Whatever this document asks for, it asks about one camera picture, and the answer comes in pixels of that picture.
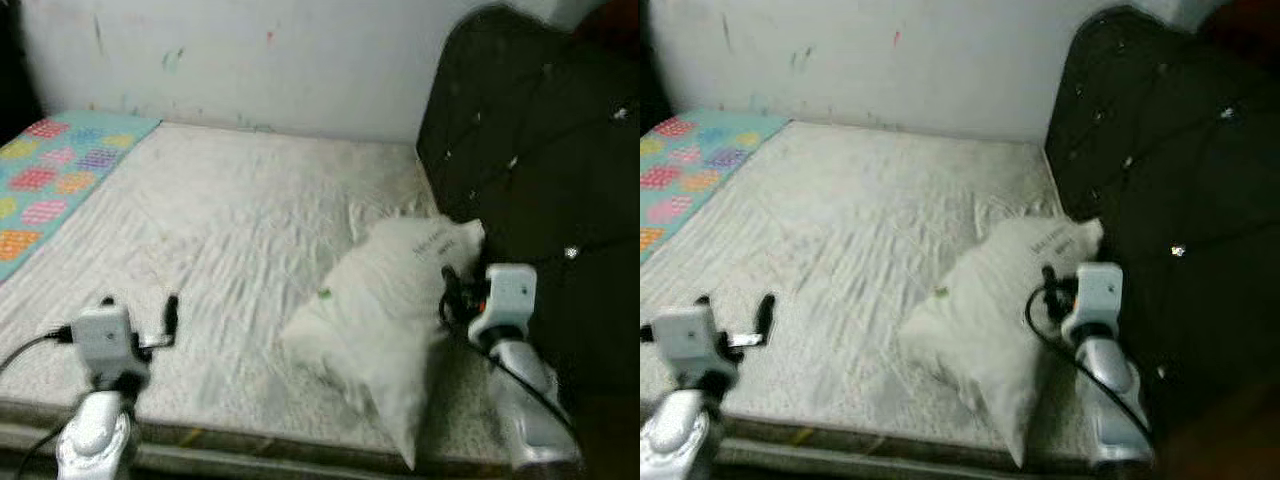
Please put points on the white pillow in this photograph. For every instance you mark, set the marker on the white pillow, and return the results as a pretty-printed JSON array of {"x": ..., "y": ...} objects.
[
  {"x": 1000, "y": 310},
  {"x": 390, "y": 310}
]

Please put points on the grey patterned mattress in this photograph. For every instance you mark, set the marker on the grey patterned mattress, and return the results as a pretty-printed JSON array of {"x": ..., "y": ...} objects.
[
  {"x": 850, "y": 220},
  {"x": 220, "y": 220}
]

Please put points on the teal patterned blanket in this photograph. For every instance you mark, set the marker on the teal patterned blanket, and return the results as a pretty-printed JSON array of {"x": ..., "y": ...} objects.
[
  {"x": 50, "y": 170},
  {"x": 690, "y": 170}
]

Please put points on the black tufted headboard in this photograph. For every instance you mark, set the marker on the black tufted headboard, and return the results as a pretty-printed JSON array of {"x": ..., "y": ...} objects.
[
  {"x": 540, "y": 130},
  {"x": 1170, "y": 130}
]

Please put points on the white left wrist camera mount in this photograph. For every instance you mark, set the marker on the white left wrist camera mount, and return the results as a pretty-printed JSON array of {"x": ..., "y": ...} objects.
[
  {"x": 690, "y": 335},
  {"x": 100, "y": 335}
]

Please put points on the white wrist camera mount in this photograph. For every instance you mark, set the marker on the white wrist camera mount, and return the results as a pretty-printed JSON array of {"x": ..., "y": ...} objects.
[
  {"x": 1095, "y": 295},
  {"x": 505, "y": 295},
  {"x": 690, "y": 335},
  {"x": 100, "y": 335}
]

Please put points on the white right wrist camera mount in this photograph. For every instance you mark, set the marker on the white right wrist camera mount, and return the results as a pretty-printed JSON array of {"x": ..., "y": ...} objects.
[
  {"x": 505, "y": 295},
  {"x": 1095, "y": 295}
]

